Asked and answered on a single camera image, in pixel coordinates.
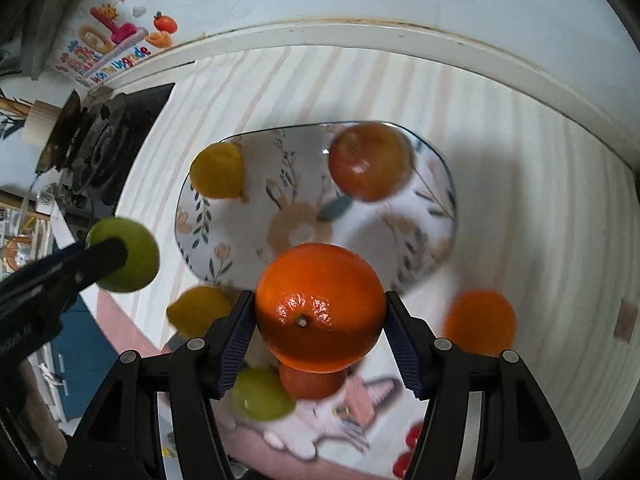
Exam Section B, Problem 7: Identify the colourful wall sticker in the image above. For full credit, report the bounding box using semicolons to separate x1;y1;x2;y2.
55;0;178;88

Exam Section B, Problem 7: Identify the blue cabinet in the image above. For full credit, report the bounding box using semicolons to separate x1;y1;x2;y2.
47;295;121;423

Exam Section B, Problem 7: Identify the yellow lemon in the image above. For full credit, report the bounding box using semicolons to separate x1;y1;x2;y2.
189;142;247;201
166;286;236;341

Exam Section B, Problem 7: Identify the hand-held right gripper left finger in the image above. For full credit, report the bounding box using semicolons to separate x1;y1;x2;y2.
57;290;257;480

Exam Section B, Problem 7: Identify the grey range hood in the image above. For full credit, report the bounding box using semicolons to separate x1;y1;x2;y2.
0;0;101;81

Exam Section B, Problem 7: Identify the green apple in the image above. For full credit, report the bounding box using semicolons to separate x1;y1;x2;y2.
86;217;161;293
229;367;297;421

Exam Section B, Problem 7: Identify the beige utensil holder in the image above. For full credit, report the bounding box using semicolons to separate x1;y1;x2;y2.
21;101;61;146

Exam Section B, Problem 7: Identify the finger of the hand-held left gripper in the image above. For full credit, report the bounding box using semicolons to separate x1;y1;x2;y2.
30;237;128;306

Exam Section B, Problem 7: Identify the black gas stove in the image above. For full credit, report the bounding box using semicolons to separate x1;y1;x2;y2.
60;82;177;206

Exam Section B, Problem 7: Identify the floral ceramic plate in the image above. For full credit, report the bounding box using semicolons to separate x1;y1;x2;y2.
173;121;458;297

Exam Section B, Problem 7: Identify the dark red orange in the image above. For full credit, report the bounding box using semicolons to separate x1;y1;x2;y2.
278;360;349;400

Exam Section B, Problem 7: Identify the red apple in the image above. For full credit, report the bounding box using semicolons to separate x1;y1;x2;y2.
327;122;416;203

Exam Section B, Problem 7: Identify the dark frying pan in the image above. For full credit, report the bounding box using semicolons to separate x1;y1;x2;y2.
37;90;83;171

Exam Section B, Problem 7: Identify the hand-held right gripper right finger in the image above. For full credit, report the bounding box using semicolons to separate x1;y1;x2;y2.
384;291;581;480

